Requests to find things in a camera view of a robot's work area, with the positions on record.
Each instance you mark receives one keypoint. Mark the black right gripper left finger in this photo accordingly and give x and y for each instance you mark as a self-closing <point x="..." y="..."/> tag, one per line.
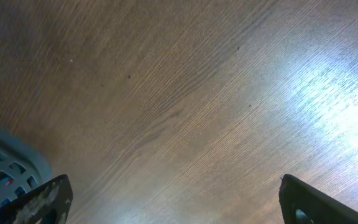
<point x="49" y="203"/>

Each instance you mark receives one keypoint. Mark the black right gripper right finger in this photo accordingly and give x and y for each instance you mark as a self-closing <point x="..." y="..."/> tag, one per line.
<point x="302" y="203"/>

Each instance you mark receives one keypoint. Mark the grey plastic basket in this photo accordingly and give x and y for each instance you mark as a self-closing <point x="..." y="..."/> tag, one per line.
<point x="22" y="168"/>

